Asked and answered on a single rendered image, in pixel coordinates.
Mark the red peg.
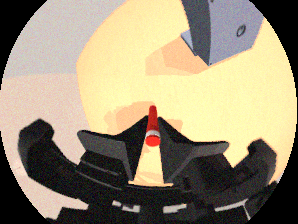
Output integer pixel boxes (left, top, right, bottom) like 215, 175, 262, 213
145, 105, 161, 147

